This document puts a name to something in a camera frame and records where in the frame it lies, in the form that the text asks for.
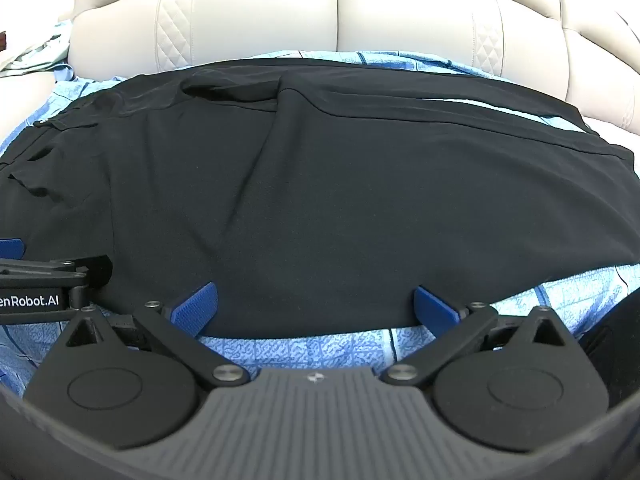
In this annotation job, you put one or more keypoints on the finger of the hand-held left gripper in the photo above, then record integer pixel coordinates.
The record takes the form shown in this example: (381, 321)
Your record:
(10, 248)
(92, 270)

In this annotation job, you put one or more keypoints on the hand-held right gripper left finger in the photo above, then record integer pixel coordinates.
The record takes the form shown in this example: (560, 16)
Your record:
(196, 306)

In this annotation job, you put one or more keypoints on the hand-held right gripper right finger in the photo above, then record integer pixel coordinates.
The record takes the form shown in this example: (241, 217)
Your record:
(436, 307)

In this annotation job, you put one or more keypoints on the black pants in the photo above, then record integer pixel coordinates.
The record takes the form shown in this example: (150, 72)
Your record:
(325, 200)

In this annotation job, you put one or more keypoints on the blue checked bedsheet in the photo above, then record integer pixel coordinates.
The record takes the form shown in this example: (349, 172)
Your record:
(310, 355)

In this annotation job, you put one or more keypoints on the light blue cloth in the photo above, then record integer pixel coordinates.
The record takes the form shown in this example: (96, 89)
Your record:
(35, 57)

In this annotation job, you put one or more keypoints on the dark brown furniture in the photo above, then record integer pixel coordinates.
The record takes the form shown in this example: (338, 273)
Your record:
(2, 41)

